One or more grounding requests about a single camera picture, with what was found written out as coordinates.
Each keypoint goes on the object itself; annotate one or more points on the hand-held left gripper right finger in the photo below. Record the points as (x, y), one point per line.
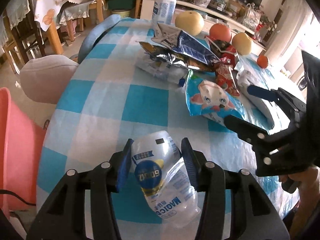
(188, 165)

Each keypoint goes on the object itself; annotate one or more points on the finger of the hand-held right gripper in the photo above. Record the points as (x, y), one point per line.
(245, 127)
(260, 92)

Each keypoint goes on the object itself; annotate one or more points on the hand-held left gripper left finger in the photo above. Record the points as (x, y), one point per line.
(125, 165)

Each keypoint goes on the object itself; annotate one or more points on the white plastic bag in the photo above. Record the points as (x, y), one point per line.
(257, 102)

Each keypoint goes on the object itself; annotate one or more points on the crushed clear plastic bottle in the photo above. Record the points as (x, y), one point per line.
(160, 155)

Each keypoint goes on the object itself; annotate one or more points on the red patterned snack wrapper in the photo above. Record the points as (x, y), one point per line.
(225, 77)

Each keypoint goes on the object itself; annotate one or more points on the pink plastic bin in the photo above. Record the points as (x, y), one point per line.
(17, 150)

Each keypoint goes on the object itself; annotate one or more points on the person's right hand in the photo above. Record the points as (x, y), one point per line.
(310, 180)

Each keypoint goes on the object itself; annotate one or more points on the orange tangerine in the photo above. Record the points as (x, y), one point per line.
(263, 61)

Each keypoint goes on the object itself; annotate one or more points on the white washing machine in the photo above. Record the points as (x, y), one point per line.
(302, 82)

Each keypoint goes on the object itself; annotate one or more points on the blue cartoon pig snack packet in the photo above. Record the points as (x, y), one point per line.
(210, 97)

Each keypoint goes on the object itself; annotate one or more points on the large yellow pear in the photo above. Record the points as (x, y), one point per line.
(241, 43)

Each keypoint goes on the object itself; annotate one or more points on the shiny red snack wrapper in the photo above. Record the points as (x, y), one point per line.
(226, 51)

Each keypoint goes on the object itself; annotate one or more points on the blue checkered tablecloth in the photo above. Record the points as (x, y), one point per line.
(100, 105)

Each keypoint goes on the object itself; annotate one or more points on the red apple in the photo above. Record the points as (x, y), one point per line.
(220, 32)

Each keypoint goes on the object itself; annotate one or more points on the crinkled plastic bag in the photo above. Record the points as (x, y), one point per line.
(250, 15)

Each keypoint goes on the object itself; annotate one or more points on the dark blue snack wrapper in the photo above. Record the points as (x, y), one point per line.
(195, 48)

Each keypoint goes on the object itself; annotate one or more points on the long white cabinet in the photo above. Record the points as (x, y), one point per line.
(225, 12)

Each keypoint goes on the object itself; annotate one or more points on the white plastic wrapper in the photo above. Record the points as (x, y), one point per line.
(160, 71)

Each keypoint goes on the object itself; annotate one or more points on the silver gold snack wrapper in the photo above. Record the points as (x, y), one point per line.
(162, 57)

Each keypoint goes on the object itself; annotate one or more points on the silver foil snack wrapper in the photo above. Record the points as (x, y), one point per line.
(163, 33)

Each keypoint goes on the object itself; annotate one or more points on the grey round stool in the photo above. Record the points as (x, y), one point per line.
(47, 80)

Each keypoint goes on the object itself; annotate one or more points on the white plastic bottle blue label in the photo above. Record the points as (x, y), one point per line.
(163, 5)

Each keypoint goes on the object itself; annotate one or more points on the blue chair back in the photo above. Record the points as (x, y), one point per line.
(97, 35)

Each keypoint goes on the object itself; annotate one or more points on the white lace cloth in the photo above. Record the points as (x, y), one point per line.
(72, 12)

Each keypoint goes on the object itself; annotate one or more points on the dark wooden chair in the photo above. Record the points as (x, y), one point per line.
(22, 37)

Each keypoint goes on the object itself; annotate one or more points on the light wooden chair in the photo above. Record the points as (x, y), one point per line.
(98, 0)

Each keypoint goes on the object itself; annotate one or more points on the white cloth orange print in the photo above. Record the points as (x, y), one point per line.
(50, 7)

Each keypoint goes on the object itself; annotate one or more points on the grey lace cloth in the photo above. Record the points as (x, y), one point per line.
(16, 2)

